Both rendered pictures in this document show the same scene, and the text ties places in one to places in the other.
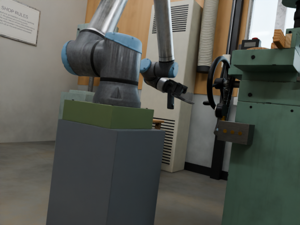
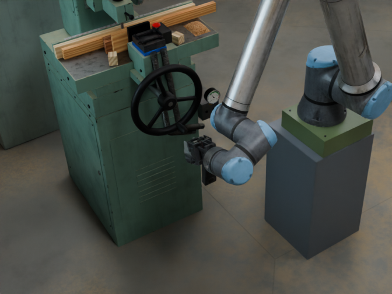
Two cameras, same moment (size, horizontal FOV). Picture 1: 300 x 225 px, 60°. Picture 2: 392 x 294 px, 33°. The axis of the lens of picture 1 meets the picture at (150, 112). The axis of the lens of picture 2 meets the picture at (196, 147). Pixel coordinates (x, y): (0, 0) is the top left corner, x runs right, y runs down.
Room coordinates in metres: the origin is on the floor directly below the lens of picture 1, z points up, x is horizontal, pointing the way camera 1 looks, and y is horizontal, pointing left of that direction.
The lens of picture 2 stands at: (3.11, 0.56, 2.17)
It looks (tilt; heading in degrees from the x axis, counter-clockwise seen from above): 39 degrees down; 205
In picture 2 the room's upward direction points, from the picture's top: 3 degrees counter-clockwise
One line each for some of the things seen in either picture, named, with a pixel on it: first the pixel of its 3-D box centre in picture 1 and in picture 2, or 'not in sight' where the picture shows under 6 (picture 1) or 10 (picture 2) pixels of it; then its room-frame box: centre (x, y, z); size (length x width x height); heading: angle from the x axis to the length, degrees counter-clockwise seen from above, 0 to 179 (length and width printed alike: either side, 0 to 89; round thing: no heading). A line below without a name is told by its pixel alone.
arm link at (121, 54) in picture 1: (120, 57); (327, 72); (1.02, 0.14, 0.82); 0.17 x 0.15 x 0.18; 63
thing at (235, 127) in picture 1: (235, 132); (203, 102); (1.05, -0.35, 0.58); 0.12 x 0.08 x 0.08; 53
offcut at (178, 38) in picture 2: not in sight; (177, 38); (1.13, -0.42, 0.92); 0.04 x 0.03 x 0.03; 70
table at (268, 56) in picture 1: (266, 72); (143, 56); (1.22, -0.52, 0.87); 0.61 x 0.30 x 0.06; 143
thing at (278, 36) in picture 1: (292, 58); (142, 28); (1.11, -0.57, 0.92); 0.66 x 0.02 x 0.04; 143
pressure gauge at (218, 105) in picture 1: (221, 113); (211, 97); (1.10, -0.30, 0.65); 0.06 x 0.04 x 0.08; 143
